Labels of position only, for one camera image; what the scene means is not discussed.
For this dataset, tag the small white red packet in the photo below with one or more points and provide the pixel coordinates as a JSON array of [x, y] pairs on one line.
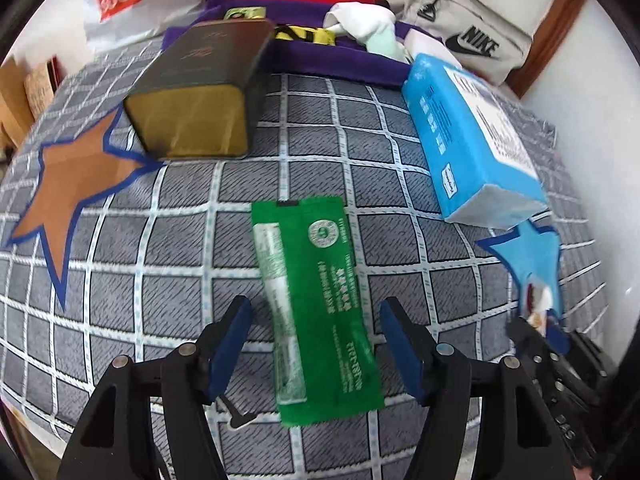
[[538, 301]]

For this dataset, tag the wooden headboard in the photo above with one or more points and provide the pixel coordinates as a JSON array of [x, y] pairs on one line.
[[16, 116]]

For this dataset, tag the blue tissue box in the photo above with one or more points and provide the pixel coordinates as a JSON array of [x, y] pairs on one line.
[[480, 169]]

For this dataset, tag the grey Nike pouch bag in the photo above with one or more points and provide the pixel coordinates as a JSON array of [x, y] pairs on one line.
[[480, 38]]

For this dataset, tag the mint green cloth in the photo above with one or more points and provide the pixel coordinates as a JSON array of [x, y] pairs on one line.
[[384, 43]]

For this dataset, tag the yellow cloth pouch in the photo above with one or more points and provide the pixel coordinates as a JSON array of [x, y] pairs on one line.
[[308, 35]]

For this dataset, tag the white glove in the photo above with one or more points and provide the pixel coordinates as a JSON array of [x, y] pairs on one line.
[[361, 21]]

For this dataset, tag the wooden door frame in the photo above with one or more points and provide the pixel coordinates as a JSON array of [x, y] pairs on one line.
[[548, 38]]

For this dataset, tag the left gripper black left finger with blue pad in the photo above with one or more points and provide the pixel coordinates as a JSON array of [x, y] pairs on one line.
[[113, 438]]

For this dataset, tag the white sponge block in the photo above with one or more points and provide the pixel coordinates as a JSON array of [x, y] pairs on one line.
[[417, 42]]

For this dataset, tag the green sachet packet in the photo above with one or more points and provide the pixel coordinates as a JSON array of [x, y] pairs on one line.
[[324, 367]]

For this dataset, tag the framed picture card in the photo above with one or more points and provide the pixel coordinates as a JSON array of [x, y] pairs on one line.
[[41, 84]]

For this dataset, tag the grey checked bed cover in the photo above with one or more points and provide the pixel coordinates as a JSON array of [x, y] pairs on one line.
[[152, 264]]

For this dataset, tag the dark green gold tin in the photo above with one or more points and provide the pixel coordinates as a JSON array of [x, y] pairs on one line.
[[202, 97]]

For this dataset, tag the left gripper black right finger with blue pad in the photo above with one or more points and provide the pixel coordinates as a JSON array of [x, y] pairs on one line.
[[518, 438]]

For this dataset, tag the light green tissue pack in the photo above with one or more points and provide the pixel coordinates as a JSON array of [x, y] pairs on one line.
[[246, 13]]

